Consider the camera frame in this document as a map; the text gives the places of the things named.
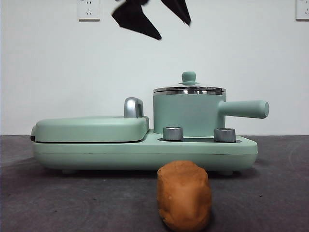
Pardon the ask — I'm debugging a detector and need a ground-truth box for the mint green pot with handle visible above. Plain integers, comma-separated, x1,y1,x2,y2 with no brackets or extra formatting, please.
153,90,270,136

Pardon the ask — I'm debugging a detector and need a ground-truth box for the white wall socket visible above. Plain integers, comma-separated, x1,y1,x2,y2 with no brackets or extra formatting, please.
78,0,101,21
295,0,309,21

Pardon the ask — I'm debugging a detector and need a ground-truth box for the mint green breakfast machine base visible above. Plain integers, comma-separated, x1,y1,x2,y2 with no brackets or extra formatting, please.
32,129,258,175

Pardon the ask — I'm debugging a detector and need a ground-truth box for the green hinged cover silver handle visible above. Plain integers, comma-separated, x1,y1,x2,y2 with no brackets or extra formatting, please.
30,97,151,143

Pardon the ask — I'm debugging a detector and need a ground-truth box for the glass lid with green knob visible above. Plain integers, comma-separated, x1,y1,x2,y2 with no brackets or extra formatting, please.
154,71,226,93

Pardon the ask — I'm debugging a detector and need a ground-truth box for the brown potato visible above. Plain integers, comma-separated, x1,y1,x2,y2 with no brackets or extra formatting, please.
156,161,213,232

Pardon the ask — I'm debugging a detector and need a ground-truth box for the silver control knob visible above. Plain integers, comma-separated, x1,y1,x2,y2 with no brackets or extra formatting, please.
213,128,237,143
163,126,184,141

